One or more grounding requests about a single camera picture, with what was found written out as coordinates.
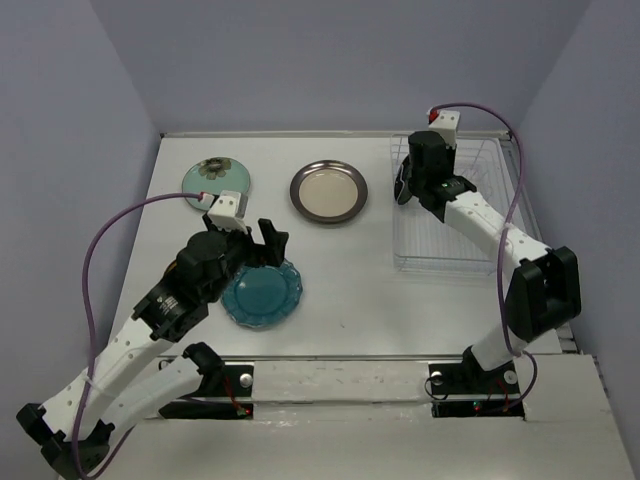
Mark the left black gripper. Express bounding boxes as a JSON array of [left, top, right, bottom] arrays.
[[204, 211, 289, 304]]

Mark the black plate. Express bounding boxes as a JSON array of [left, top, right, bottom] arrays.
[[394, 155, 413, 206]]

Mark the teal scalloped plate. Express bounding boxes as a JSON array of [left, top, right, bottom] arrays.
[[220, 260, 303, 330]]

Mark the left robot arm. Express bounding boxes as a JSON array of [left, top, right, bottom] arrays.
[[16, 219, 289, 479]]

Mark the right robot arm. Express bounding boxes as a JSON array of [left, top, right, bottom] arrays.
[[396, 130, 581, 392]]

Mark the brown rimmed cream plate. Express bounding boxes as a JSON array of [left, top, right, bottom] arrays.
[[289, 160, 369, 225]]

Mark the light green floral plate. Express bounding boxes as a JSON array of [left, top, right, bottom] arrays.
[[182, 157, 251, 195]]

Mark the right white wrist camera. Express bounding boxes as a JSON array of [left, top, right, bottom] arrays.
[[428, 108, 460, 148]]

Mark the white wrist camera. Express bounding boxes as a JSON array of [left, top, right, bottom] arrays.
[[206, 190, 248, 234], [428, 108, 460, 148]]

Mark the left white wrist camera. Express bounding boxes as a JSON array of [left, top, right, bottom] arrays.
[[206, 190, 248, 234]]

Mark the white wire dish rack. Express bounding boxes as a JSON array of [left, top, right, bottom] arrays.
[[392, 137, 514, 275]]

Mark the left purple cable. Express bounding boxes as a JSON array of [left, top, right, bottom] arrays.
[[69, 192, 214, 480]]

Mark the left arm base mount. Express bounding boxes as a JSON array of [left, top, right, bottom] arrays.
[[157, 362, 254, 420]]

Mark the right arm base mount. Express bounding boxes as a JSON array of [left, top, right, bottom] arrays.
[[424, 362, 525, 418]]

